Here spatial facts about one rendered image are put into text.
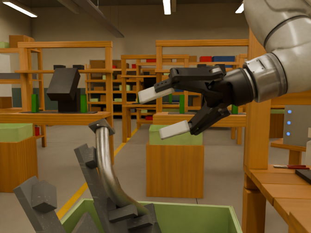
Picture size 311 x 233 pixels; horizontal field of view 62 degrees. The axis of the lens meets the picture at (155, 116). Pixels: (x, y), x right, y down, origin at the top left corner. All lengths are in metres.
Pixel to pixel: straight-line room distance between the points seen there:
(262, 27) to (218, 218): 0.48
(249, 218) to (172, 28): 10.14
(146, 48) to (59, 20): 3.84
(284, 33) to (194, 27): 10.65
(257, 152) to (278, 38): 0.83
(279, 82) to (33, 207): 0.46
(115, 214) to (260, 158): 0.91
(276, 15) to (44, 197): 0.54
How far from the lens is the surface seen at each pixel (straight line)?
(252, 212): 1.44
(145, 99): 0.50
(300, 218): 0.90
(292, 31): 0.59
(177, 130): 0.60
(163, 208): 0.74
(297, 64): 0.55
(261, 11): 0.64
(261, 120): 1.32
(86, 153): 0.57
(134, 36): 11.23
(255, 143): 1.33
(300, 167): 1.45
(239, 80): 0.53
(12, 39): 5.86
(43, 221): 0.42
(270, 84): 0.54
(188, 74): 0.49
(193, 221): 0.76
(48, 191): 0.42
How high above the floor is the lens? 1.27
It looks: 6 degrees down
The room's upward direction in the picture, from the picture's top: straight up
